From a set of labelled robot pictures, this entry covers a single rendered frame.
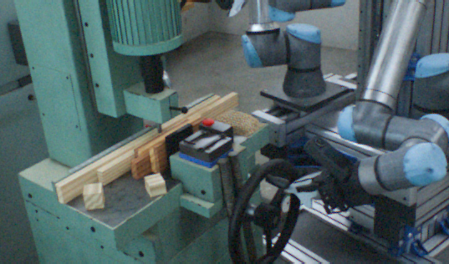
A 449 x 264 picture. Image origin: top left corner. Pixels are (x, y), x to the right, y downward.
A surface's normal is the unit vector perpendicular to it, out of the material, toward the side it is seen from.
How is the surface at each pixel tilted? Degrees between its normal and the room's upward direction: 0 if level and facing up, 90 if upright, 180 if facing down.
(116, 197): 0
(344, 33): 90
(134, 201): 0
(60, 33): 90
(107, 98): 90
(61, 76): 90
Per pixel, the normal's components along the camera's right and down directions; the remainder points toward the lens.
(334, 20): -0.60, 0.40
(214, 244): 0.75, 0.22
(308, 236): -0.09, -0.90
